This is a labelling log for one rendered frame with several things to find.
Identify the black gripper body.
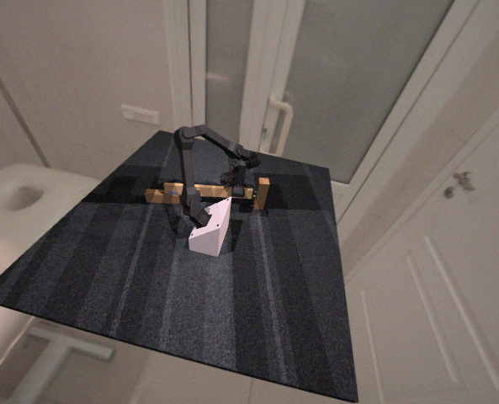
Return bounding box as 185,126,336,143
231,169,246,198

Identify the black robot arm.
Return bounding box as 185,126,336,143
173,124,260,229

